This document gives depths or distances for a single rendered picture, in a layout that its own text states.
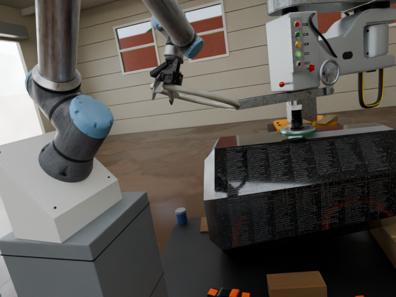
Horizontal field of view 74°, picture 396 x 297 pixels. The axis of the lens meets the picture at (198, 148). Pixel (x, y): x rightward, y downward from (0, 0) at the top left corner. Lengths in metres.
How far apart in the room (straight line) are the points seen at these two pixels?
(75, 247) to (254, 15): 7.46
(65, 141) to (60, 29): 0.34
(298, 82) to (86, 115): 1.17
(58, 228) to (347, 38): 1.79
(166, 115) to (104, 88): 2.31
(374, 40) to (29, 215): 2.10
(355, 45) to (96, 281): 1.84
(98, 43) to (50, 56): 8.62
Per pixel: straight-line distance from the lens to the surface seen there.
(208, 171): 1.73
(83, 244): 0.95
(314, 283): 1.74
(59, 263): 1.06
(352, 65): 1.97
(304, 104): 2.59
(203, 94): 1.20
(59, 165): 1.03
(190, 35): 1.04
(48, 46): 0.93
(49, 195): 1.01
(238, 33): 7.91
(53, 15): 0.87
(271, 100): 1.60
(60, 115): 0.99
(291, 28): 1.63
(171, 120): 8.50
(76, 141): 0.96
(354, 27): 1.99
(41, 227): 1.03
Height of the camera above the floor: 1.28
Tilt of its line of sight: 14 degrees down
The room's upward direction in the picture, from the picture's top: 9 degrees counter-clockwise
